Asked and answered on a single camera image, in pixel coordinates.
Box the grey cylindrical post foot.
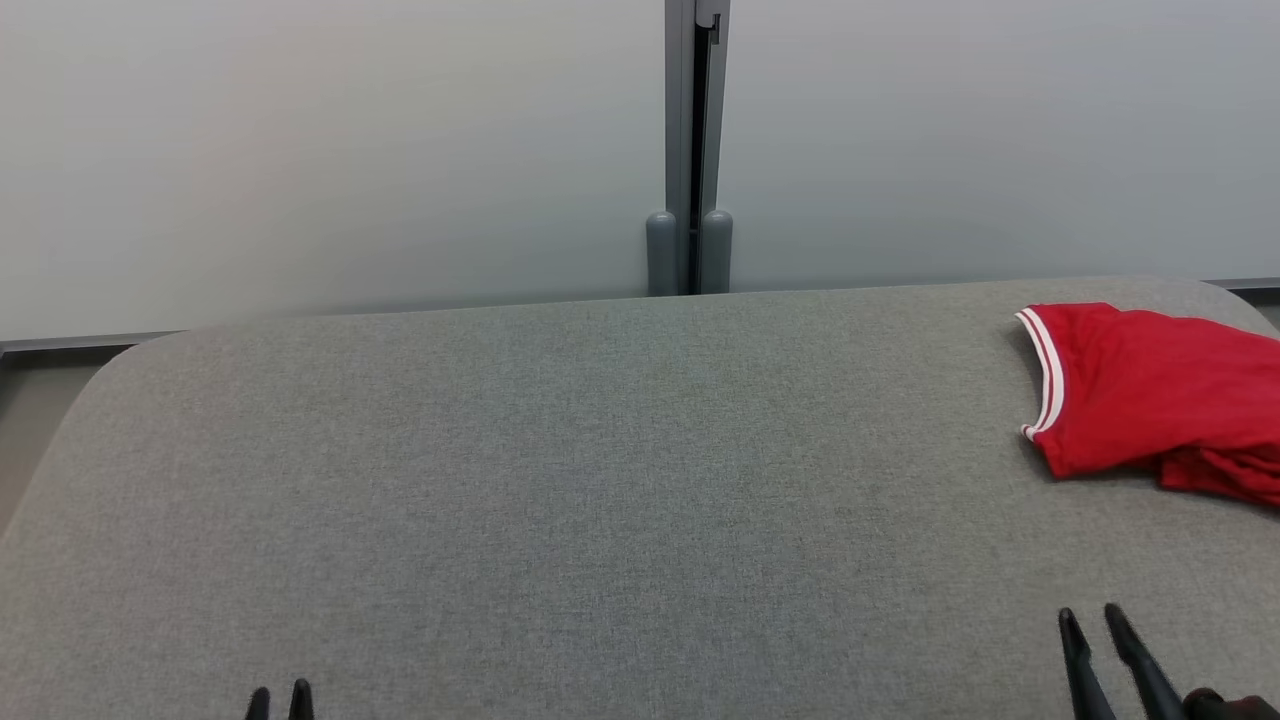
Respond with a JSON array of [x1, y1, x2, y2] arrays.
[[698, 208, 735, 295], [645, 208, 692, 298]]

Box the grey metal partition post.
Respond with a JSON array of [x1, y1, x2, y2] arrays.
[[664, 0, 732, 297]]

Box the red and white basketball jersey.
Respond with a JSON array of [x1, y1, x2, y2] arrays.
[[1014, 302, 1280, 483]]

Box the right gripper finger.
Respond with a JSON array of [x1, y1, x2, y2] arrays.
[[1058, 607, 1119, 720], [1103, 602, 1191, 720]]

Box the red Bulls basketball shorts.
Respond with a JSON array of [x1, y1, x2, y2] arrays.
[[1158, 445, 1280, 508]]

